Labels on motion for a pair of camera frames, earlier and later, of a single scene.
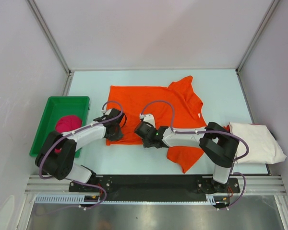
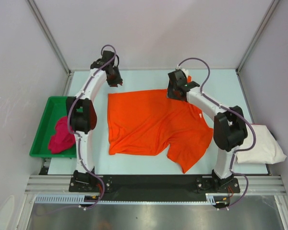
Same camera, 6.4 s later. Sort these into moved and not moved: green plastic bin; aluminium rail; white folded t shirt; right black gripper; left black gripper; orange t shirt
Moved: left black gripper; right black gripper; orange t shirt
Not moved: white folded t shirt; green plastic bin; aluminium rail
